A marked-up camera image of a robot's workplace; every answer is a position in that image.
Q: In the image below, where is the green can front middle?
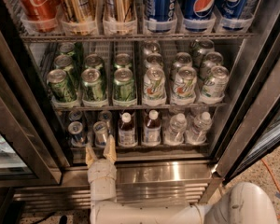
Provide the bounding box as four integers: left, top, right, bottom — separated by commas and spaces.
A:
81, 68, 106, 102

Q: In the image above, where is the white diet can front middle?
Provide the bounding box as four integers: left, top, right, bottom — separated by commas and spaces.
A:
173, 66, 197, 99

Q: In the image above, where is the blue Pepsi can middle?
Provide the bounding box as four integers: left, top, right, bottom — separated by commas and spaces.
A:
183, 0, 215, 32

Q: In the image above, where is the gold can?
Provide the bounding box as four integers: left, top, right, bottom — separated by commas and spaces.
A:
61, 0, 93, 35
105, 0, 135, 35

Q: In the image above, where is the green can front right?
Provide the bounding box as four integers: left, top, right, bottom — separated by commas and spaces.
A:
113, 68, 136, 102

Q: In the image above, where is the blue Pepsi can right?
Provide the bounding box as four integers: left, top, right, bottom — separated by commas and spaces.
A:
219, 0, 251, 31

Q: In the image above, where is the green can second row right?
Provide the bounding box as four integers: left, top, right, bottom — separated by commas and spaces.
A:
113, 53, 133, 69

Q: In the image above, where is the red Coca-Cola can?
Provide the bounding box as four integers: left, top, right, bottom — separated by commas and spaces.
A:
20, 0, 57, 33

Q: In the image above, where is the red bull can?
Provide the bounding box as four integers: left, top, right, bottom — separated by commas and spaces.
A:
68, 110, 83, 121
93, 121, 109, 148
98, 110, 113, 133
68, 121, 87, 147

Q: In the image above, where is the green can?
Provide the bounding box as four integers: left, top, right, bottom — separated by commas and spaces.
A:
47, 69, 77, 103
113, 68, 136, 102
81, 68, 106, 102
58, 42, 83, 63

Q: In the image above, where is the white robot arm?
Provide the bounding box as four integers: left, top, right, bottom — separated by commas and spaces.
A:
85, 136, 278, 224

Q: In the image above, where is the clear water bottle right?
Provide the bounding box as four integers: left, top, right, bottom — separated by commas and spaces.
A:
186, 112, 212, 145

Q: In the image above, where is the white diet can front right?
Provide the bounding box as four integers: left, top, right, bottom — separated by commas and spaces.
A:
201, 65, 229, 98

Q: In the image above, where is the brown tea bottle right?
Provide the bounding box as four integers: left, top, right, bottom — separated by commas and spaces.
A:
143, 110, 161, 147

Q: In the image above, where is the top wire shelf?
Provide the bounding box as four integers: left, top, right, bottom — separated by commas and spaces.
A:
21, 33, 257, 43

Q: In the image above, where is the blue pepsi can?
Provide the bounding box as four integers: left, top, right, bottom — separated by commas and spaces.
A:
219, 0, 251, 31
144, 0, 176, 33
183, 0, 215, 32

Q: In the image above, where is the green can second row left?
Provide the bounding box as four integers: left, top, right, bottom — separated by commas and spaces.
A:
52, 54, 80, 87

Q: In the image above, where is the brown tea bottle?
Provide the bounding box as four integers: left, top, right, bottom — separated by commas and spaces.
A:
143, 110, 161, 147
119, 113, 136, 147

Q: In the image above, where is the black cable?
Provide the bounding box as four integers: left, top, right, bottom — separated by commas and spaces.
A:
31, 211, 68, 224

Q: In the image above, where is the green can second row middle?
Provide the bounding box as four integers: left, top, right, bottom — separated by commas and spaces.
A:
84, 53, 105, 73

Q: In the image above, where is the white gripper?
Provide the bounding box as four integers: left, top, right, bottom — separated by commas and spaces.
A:
85, 134, 117, 201

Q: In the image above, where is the silver can back left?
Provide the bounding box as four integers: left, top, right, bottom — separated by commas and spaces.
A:
142, 41, 161, 58

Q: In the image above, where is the blue Pepsi can left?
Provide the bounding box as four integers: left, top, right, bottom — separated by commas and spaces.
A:
144, 0, 176, 33

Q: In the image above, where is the clear water bottle left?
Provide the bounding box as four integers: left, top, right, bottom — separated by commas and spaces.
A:
164, 113, 187, 146

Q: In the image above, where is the open fridge door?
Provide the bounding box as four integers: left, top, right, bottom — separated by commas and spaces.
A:
215, 47, 280, 185

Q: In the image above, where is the wire shelf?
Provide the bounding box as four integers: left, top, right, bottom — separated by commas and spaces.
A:
53, 103, 227, 112
21, 33, 257, 43

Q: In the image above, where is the brown tea bottle left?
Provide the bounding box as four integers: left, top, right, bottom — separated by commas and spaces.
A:
119, 113, 136, 147

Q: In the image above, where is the white diet can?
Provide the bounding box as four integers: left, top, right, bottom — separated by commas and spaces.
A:
199, 51, 223, 80
201, 65, 229, 98
144, 53, 163, 70
173, 66, 197, 99
170, 52, 192, 80
144, 67, 165, 100

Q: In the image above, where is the silver can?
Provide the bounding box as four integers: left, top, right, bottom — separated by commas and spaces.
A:
189, 39, 215, 68
142, 41, 161, 58

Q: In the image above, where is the middle wire shelf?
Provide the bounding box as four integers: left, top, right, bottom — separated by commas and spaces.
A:
53, 103, 227, 112

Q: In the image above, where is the gold can left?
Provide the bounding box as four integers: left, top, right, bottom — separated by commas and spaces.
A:
61, 0, 93, 35

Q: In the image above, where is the stainless steel fridge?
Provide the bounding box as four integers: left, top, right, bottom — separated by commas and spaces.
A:
0, 0, 280, 212

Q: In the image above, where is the white diet can front left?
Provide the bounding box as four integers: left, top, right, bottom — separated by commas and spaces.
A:
144, 67, 165, 100

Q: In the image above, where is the gold can right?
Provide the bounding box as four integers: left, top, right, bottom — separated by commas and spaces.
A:
105, 0, 135, 35

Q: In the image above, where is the green can back left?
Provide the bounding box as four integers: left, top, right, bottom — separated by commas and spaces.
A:
58, 42, 83, 63

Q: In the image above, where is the silver can back right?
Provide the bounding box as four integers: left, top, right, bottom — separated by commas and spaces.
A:
189, 39, 215, 68

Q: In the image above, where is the green can second row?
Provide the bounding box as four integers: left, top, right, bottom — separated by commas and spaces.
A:
52, 54, 80, 87
113, 53, 133, 69
84, 53, 105, 73

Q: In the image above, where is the green can front left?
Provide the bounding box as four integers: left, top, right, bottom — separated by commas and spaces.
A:
47, 69, 77, 103

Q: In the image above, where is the orange cable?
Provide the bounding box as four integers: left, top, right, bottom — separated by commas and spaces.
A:
260, 158, 280, 220

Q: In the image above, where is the clear water bottle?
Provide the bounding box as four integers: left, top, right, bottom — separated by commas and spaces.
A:
164, 113, 187, 146
186, 112, 212, 145

